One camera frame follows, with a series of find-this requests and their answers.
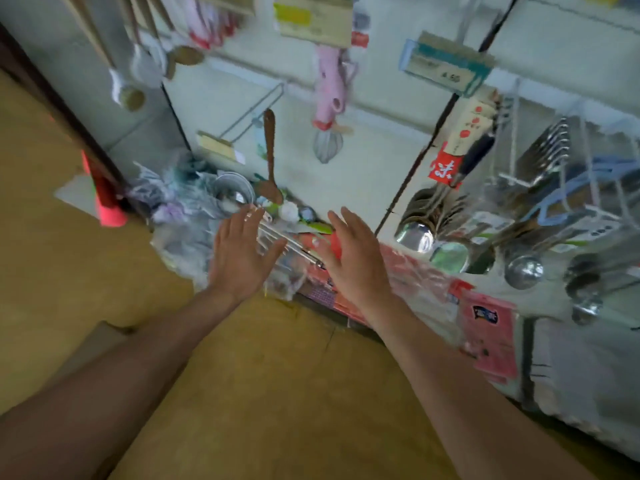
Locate person's right hand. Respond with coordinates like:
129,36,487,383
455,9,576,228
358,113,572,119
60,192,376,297
313,207,396,321

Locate person's left hand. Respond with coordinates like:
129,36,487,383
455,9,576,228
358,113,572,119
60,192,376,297
207,203,288,306

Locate red white packet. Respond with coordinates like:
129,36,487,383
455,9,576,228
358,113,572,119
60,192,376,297
395,89,501,256

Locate blue card utensil packet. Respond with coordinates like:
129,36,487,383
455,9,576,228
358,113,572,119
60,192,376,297
520,165,640,236

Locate person's left forearm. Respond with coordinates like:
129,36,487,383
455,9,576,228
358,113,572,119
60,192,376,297
0,289,241,480

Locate person's right forearm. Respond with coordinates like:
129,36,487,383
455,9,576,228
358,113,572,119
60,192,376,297
375,299,601,480

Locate red plastic wrapped packets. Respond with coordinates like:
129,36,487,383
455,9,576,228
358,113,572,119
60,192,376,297
295,229,471,326

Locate pile of plastic wrapped utensils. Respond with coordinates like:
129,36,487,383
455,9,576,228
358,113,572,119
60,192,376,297
125,155,311,301

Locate large steel strainer ladle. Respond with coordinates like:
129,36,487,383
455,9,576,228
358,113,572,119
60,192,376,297
213,171,326,271

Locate dark wooden spatula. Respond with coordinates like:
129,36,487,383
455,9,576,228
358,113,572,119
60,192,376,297
255,107,286,206

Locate pink printed packets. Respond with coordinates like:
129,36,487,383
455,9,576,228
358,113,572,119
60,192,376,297
458,293,521,384

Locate pink green broom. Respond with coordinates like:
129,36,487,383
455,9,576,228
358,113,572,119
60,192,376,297
80,149,129,229
0,25,126,191

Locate brown cardboard sheet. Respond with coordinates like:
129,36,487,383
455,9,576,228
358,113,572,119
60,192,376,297
40,319,136,396

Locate white flat board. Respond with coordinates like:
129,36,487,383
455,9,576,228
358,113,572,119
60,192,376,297
55,173,101,221

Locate wooden brushes hanging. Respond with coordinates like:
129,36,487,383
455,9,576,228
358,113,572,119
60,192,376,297
65,0,148,113

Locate wooden dish brushes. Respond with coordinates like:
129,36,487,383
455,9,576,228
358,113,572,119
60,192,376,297
120,0,166,91

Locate white price label holder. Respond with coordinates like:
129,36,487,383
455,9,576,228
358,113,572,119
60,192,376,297
400,31,496,96

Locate black wall divider strip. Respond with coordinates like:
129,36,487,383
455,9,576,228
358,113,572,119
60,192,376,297
375,0,521,236

